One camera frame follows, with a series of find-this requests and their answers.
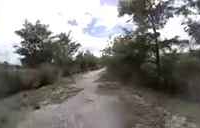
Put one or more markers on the row of trees and bushes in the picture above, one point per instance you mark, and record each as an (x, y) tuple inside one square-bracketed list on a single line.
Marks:
[(38, 56), (154, 56)]

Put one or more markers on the pale dirt path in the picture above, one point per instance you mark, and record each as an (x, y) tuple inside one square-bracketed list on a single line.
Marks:
[(84, 103)]

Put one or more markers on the grass verge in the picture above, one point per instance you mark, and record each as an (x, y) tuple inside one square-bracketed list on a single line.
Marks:
[(31, 96), (161, 106)]

